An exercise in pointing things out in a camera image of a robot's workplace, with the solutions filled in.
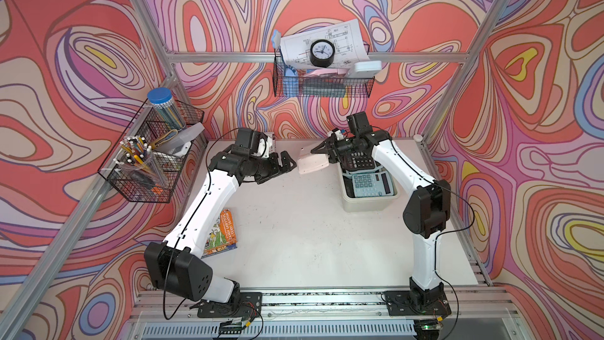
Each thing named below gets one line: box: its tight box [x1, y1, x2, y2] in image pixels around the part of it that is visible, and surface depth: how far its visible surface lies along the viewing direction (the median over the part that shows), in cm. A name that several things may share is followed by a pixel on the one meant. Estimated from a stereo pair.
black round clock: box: [309, 39, 336, 68], surface depth 80 cm
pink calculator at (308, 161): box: [297, 147, 330, 175], surface depth 83 cm
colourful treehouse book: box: [201, 209, 238, 259], surface depth 86 cm
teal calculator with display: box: [352, 171, 395, 198], surface depth 92 cm
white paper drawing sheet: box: [280, 18, 371, 69], surface depth 84 cm
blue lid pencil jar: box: [147, 87, 186, 131], surface depth 74 cm
